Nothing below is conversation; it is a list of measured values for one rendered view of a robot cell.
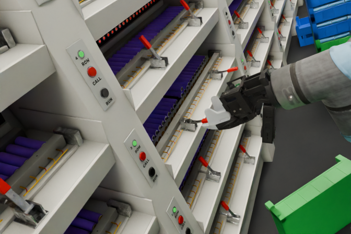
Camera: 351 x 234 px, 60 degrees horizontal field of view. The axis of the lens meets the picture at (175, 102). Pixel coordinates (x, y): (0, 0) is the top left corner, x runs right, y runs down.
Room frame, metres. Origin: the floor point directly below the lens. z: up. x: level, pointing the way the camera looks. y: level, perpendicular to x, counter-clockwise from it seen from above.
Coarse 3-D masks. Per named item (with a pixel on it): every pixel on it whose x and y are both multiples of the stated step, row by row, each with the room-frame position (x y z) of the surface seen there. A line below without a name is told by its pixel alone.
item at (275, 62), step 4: (272, 52) 1.63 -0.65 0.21; (276, 52) 1.61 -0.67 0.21; (280, 52) 1.60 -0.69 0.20; (268, 56) 1.63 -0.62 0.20; (272, 56) 1.61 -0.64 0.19; (276, 56) 1.62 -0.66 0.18; (280, 56) 1.60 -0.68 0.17; (268, 60) 1.50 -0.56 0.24; (272, 60) 1.61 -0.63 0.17; (276, 60) 1.61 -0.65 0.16; (280, 60) 1.60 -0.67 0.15; (268, 64) 1.57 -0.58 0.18; (272, 64) 1.58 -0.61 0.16; (276, 64) 1.57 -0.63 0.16; (280, 64) 1.56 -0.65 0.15; (264, 68) 1.51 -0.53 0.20; (268, 68) 1.53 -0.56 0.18; (272, 68) 1.50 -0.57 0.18; (276, 68) 1.49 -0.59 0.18
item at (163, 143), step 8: (216, 56) 1.02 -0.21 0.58; (208, 64) 0.98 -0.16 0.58; (216, 64) 0.99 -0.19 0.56; (200, 80) 0.89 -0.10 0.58; (192, 88) 0.85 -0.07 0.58; (200, 88) 0.87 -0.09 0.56; (192, 96) 0.81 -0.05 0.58; (184, 104) 0.78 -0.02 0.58; (184, 112) 0.75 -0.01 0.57; (192, 112) 0.76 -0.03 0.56; (176, 120) 0.72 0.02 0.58; (168, 128) 0.69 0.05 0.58; (176, 128) 0.70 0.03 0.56; (168, 136) 0.66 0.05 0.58; (176, 136) 0.67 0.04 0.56; (160, 144) 0.64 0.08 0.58; (160, 152) 0.62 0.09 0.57
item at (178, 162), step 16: (208, 48) 1.09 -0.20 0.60; (224, 48) 1.05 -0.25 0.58; (224, 64) 1.00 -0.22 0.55; (192, 80) 0.94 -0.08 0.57; (208, 80) 0.92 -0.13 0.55; (224, 80) 0.90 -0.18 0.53; (208, 96) 0.83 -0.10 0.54; (176, 144) 0.66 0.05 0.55; (192, 144) 0.65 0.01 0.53; (176, 160) 0.60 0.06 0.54; (176, 176) 0.56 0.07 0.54
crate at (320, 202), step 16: (336, 160) 0.71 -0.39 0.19; (320, 176) 0.67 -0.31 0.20; (336, 176) 0.65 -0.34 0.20; (304, 192) 0.65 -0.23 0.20; (320, 192) 0.62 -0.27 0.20; (336, 192) 0.63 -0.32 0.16; (272, 208) 0.64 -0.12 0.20; (288, 208) 0.62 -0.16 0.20; (304, 208) 0.61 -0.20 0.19; (320, 208) 0.62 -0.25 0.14; (336, 208) 0.62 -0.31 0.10; (288, 224) 0.60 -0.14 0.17; (304, 224) 0.61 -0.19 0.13; (320, 224) 0.61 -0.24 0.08; (336, 224) 0.62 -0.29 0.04
